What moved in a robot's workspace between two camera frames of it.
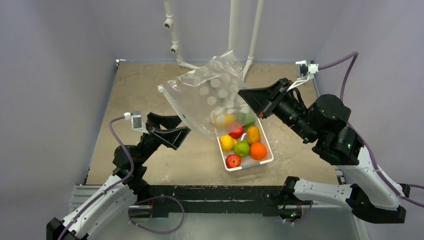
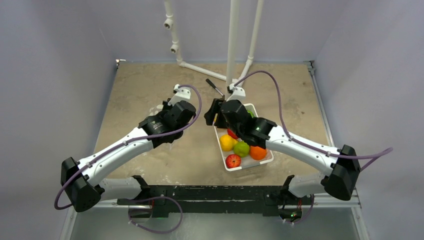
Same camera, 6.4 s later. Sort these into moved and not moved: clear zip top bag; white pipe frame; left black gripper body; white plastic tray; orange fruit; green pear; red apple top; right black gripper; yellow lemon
Moved: left black gripper body; right black gripper; clear zip top bag
Not moved: yellow lemon; red apple top; orange fruit; green pear; white pipe frame; white plastic tray
